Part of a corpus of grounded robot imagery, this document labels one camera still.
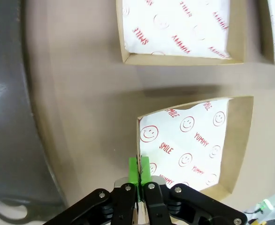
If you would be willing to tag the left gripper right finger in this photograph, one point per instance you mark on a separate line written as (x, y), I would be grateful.
(156, 206)

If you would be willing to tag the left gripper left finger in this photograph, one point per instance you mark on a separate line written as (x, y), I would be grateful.
(118, 206)

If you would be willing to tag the brown cardboard food box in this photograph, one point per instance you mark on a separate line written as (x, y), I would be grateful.
(267, 30)
(175, 60)
(238, 140)

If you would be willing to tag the small green white device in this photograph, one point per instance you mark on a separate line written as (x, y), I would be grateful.
(266, 204)

